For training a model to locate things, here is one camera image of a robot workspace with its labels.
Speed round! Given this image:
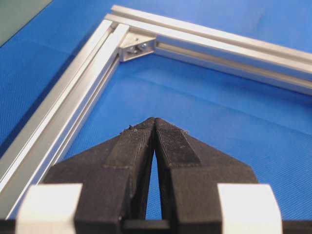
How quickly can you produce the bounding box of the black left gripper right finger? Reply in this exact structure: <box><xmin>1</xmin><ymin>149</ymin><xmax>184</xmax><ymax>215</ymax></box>
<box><xmin>155</xmin><ymin>118</ymin><xmax>257</xmax><ymax>234</ymax></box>

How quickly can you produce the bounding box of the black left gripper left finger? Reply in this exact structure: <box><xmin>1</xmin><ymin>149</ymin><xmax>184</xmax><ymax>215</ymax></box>
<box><xmin>43</xmin><ymin>117</ymin><xmax>155</xmax><ymax>234</ymax></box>

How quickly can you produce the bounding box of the silver aluminium extrusion frame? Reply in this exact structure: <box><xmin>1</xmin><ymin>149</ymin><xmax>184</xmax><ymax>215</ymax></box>
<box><xmin>0</xmin><ymin>5</ymin><xmax>312</xmax><ymax>219</ymax></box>

